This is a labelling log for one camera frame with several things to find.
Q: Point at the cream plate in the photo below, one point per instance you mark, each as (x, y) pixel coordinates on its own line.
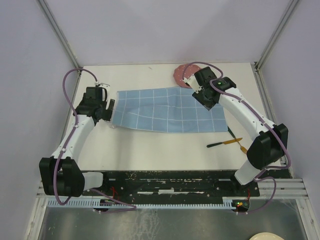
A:
(266, 236)

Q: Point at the light blue cable duct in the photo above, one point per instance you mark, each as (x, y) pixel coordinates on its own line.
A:
(97, 203)

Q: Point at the aluminium frame post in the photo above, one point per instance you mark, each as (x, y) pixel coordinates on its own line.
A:
(45, 8)
(280, 27)

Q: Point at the pink dotted plate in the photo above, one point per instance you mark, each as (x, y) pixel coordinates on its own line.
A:
(180, 72)

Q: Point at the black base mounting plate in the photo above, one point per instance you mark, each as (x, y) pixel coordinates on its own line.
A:
(172, 187)

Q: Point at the blue checked cloth placemat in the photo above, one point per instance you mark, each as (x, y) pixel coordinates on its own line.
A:
(167, 110)

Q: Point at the green handled gold knife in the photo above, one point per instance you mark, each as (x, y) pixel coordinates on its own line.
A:
(235, 140)

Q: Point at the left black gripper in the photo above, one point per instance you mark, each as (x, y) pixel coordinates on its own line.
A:
(106, 113)

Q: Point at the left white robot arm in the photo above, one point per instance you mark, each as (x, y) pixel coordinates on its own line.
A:
(60, 173)

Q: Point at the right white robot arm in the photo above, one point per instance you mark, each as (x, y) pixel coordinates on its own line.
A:
(269, 140)

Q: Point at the left aluminium frame post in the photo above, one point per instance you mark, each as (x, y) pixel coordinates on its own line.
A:
(45, 8)

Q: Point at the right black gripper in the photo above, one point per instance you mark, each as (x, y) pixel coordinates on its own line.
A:
(207, 105)

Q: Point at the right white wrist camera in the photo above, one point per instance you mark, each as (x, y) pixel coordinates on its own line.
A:
(193, 83)

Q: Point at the right aluminium frame post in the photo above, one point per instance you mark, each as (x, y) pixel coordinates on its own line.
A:
(280, 27)

